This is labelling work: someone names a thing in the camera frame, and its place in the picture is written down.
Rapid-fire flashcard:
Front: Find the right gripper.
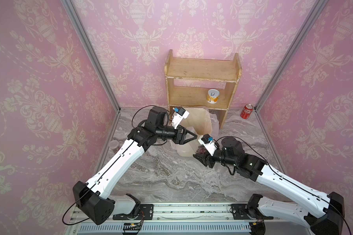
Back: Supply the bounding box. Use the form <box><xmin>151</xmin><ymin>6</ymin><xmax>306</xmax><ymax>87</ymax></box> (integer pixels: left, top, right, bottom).
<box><xmin>194</xmin><ymin>144</ymin><xmax>239</xmax><ymax>170</ymax></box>

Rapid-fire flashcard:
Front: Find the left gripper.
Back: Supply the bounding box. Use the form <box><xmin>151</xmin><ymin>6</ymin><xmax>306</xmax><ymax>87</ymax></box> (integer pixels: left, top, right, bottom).
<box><xmin>155</xmin><ymin>123</ymin><xmax>198</xmax><ymax>145</ymax></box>

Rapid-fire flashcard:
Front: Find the clear jar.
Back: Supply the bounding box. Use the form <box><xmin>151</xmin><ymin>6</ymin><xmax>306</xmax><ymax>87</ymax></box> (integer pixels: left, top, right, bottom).
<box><xmin>108</xmin><ymin>140</ymin><xmax>119</xmax><ymax>150</ymax></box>
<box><xmin>195</xmin><ymin>145</ymin><xmax>207</xmax><ymax>154</ymax></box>

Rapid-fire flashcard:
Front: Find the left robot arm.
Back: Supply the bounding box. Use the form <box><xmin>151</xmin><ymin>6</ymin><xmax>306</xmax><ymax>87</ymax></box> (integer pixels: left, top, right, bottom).
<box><xmin>73</xmin><ymin>105</ymin><xmax>197</xmax><ymax>225</ymax></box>

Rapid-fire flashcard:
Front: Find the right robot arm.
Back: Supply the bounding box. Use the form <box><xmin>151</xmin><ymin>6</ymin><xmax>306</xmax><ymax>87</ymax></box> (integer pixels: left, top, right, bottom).
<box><xmin>194</xmin><ymin>134</ymin><xmax>348</xmax><ymax>235</ymax></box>

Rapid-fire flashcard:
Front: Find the beige trash bin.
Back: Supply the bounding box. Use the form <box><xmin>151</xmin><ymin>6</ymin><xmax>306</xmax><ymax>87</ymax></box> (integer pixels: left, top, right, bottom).
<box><xmin>172</xmin><ymin>107</ymin><xmax>214</xmax><ymax>158</ymax></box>

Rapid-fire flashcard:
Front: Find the yellow can on shelf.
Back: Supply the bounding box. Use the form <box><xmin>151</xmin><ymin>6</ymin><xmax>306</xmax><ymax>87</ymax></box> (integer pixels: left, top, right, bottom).
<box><xmin>207</xmin><ymin>89</ymin><xmax>220</xmax><ymax>104</ymax></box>

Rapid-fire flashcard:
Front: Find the wooden two-tier shelf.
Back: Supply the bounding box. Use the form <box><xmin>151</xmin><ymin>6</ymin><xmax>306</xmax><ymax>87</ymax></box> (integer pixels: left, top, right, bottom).
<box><xmin>164</xmin><ymin>49</ymin><xmax>243</xmax><ymax>124</ymax></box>

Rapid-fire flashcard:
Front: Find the red cola can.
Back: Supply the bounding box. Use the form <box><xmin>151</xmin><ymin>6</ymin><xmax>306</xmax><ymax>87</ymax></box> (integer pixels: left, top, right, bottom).
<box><xmin>240</xmin><ymin>104</ymin><xmax>254</xmax><ymax>119</ymax></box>

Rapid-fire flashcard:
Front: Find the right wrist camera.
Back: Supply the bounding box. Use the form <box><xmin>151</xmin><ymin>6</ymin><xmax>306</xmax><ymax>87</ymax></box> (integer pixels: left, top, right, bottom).
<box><xmin>198</xmin><ymin>134</ymin><xmax>219</xmax><ymax>156</ymax></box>

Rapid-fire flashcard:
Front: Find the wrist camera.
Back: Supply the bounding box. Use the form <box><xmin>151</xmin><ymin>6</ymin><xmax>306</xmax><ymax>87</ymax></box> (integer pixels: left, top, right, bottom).
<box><xmin>171</xmin><ymin>107</ymin><xmax>190</xmax><ymax>129</ymax></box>
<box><xmin>198</xmin><ymin>134</ymin><xmax>219</xmax><ymax>156</ymax></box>

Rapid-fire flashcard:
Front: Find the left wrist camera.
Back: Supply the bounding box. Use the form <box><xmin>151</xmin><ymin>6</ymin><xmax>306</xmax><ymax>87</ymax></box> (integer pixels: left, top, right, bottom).
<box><xmin>171</xmin><ymin>107</ymin><xmax>190</xmax><ymax>129</ymax></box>

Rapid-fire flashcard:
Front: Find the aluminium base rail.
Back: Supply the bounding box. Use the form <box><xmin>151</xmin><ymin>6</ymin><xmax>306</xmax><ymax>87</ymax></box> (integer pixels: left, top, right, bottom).
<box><xmin>65</xmin><ymin>202</ymin><xmax>312</xmax><ymax>235</ymax></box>

